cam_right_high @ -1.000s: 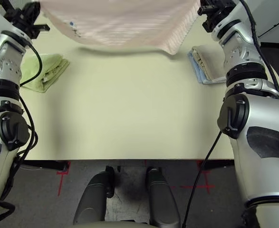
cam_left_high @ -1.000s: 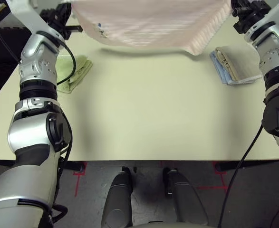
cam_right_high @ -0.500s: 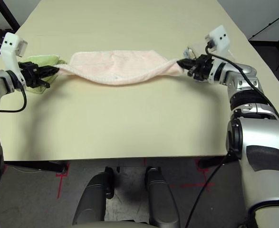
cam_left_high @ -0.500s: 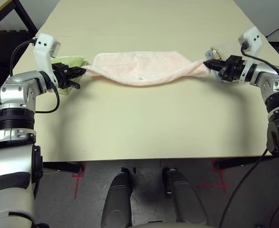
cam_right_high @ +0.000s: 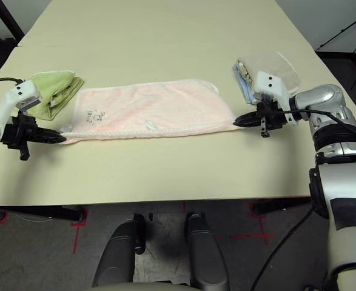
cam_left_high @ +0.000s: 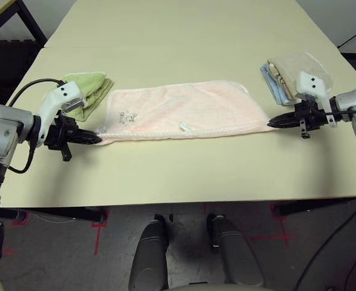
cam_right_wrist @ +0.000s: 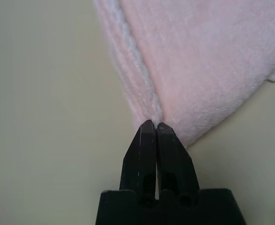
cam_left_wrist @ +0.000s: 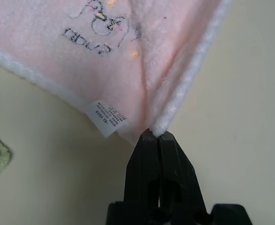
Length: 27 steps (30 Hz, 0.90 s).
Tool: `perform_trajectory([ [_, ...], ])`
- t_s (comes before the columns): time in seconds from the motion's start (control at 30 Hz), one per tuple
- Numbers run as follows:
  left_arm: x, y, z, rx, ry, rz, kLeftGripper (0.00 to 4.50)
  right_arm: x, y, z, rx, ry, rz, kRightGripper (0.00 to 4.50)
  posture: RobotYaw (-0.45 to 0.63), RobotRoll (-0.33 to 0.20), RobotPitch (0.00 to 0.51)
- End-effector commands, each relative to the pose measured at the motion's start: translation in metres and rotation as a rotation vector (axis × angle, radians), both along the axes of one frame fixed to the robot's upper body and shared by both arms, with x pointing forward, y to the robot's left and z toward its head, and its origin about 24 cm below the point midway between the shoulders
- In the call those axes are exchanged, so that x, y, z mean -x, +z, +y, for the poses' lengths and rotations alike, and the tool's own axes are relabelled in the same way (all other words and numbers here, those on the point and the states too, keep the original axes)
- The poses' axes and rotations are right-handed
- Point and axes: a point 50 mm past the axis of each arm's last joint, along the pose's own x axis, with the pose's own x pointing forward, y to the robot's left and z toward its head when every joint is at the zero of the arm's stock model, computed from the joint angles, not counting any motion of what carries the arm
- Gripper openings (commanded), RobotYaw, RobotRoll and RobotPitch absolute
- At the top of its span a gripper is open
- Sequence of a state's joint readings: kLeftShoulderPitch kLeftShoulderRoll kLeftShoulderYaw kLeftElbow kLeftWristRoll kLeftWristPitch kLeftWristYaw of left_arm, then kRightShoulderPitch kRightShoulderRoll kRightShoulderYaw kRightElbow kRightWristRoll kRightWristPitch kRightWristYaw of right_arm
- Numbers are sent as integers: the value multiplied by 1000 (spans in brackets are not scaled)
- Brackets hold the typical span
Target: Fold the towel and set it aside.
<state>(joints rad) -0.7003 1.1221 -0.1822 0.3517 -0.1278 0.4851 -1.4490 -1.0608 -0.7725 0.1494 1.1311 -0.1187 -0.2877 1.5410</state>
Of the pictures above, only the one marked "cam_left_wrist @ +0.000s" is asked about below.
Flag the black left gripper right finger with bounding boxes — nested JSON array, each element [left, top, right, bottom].
[[159, 131, 208, 213]]

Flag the pink towel with embroidered print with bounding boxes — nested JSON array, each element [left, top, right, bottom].
[[0, 0, 231, 145]]

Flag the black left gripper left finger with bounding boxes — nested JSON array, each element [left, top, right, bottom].
[[125, 129, 160, 209]]

